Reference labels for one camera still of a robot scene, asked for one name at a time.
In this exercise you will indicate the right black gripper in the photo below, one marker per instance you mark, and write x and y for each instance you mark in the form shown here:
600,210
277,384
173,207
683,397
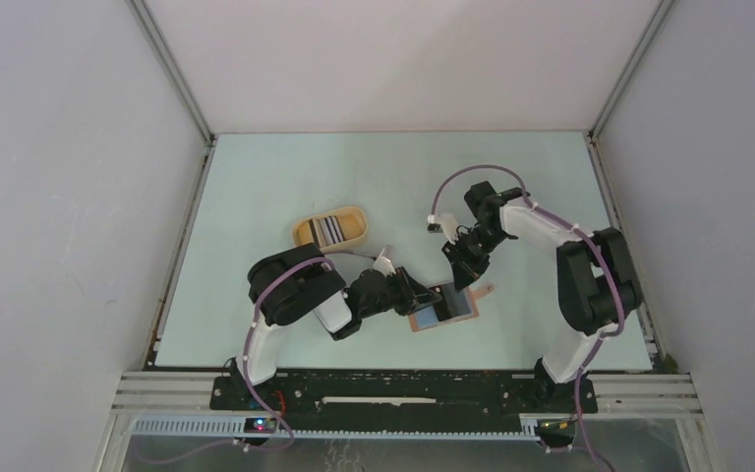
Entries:
463,275

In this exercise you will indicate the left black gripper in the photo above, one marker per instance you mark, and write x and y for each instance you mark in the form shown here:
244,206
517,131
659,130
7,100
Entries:
422,293

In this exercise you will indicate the brown leather card holder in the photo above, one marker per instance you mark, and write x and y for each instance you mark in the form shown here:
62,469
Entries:
427,318

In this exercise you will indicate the yellow oval card tray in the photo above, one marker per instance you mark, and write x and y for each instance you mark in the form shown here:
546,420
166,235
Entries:
344,228

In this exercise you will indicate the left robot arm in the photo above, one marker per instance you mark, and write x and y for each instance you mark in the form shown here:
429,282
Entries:
302,281

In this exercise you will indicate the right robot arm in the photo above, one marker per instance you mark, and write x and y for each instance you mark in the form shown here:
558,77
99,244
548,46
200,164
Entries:
597,284

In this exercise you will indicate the cards in tray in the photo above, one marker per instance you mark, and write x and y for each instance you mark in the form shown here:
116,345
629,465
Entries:
327,231

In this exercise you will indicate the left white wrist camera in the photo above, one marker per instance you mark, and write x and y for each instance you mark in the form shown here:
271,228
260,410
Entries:
383,262

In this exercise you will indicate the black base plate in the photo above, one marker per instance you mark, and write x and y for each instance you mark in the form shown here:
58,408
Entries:
405,401

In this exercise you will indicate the grey cable duct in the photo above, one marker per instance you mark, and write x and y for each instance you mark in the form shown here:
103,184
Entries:
237,428

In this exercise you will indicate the aluminium frame rail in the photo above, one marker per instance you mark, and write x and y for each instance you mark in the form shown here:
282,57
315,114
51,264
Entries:
653,396

